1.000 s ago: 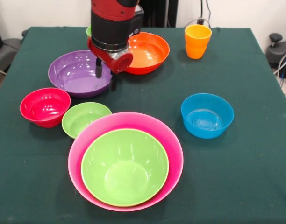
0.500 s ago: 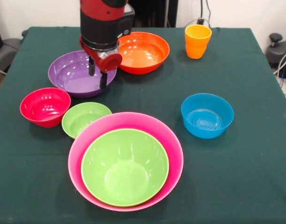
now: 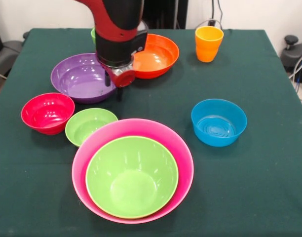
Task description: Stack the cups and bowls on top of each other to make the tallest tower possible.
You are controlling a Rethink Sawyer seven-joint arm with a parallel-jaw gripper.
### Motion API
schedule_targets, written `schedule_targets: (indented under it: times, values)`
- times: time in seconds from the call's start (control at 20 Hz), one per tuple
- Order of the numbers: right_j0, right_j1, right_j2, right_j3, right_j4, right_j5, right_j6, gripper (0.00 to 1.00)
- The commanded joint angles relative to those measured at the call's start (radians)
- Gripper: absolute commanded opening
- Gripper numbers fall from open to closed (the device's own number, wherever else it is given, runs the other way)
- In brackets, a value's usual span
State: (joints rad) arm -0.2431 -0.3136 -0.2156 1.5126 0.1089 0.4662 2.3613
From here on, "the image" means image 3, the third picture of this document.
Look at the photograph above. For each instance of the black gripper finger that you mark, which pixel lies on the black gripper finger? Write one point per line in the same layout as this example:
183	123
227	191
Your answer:
119	93
107	80

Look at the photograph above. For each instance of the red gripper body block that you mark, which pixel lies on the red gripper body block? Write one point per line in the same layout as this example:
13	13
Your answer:
125	79

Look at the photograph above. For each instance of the purple plastic bowl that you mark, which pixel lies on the purple plastic bowl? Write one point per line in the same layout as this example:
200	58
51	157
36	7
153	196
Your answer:
77	81

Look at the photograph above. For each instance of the orange plastic bowl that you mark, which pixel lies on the orange plastic bowl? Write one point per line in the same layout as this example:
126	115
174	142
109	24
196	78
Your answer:
158	59

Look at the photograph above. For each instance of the green plastic cup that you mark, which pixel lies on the green plastic cup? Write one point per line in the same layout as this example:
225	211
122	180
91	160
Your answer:
93	35

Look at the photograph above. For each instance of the small green plastic bowl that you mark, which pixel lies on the small green plastic bowl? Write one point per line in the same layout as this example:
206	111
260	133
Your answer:
84	126

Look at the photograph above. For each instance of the pink plastic bowl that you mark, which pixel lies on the pink plastic bowl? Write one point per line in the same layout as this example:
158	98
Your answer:
165	140

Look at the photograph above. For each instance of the red plastic bowl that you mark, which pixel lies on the red plastic bowl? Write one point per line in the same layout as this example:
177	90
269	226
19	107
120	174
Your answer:
46	116

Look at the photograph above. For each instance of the large green plastic bowl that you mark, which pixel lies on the large green plastic bowl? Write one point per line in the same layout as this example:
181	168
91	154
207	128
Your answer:
131	177

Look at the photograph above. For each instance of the blue plastic bowl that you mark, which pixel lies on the blue plastic bowl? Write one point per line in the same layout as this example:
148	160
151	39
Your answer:
218	128

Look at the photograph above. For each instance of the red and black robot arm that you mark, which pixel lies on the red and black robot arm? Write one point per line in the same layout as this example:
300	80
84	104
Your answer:
116	29

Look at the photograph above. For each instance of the black cabinet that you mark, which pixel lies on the black cabinet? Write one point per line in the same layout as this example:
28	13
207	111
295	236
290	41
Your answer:
165	12

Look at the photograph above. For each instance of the orange plastic cup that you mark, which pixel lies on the orange plastic cup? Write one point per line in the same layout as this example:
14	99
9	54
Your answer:
207	47

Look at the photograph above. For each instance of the black chair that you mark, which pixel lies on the black chair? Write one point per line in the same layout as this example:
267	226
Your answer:
8	54

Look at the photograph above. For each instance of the dark green tablecloth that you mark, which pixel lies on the dark green tablecloth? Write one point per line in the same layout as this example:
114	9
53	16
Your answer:
42	185

